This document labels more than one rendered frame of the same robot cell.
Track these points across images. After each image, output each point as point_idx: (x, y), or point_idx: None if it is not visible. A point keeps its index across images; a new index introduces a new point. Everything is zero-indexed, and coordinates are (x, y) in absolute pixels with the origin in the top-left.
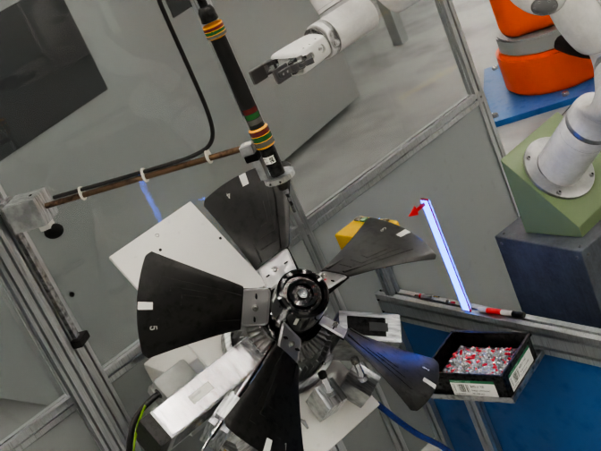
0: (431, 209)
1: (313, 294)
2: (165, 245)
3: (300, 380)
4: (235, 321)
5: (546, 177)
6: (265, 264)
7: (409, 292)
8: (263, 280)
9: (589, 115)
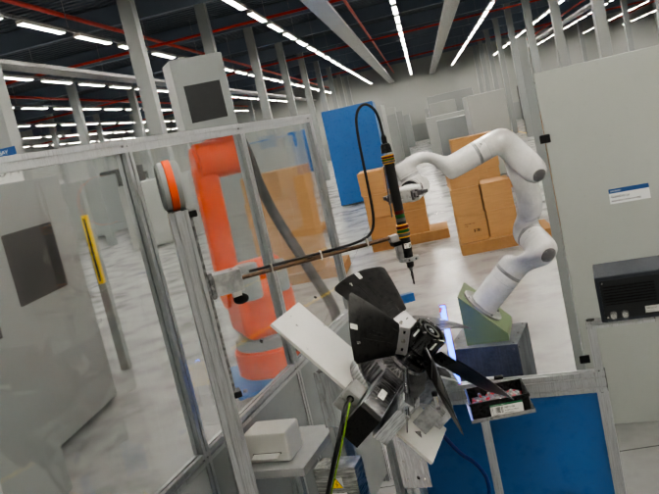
0: (446, 311)
1: (436, 332)
2: (297, 322)
3: None
4: (394, 348)
5: (482, 307)
6: None
7: None
8: None
9: (525, 258)
